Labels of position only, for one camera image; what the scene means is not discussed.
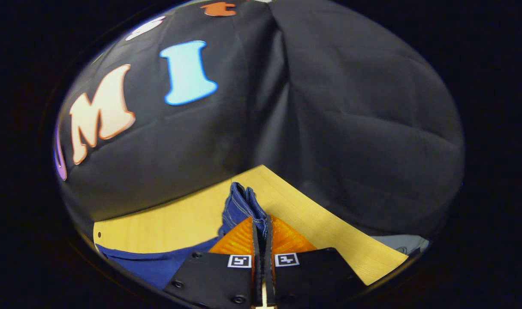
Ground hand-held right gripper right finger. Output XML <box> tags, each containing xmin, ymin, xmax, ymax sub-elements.
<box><xmin>265</xmin><ymin>215</ymin><xmax>367</xmax><ymax>306</ymax></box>

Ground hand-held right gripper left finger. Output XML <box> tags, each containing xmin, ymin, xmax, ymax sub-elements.
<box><xmin>164</xmin><ymin>217</ymin><xmax>262</xmax><ymax>308</ymax></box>

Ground blue denim jeans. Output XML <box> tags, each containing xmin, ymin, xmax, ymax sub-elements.
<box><xmin>96</xmin><ymin>182</ymin><xmax>270</xmax><ymax>291</ymax></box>

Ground black backdrop cloth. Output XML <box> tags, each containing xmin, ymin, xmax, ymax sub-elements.
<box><xmin>53</xmin><ymin>0</ymin><xmax>465</xmax><ymax>242</ymax></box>

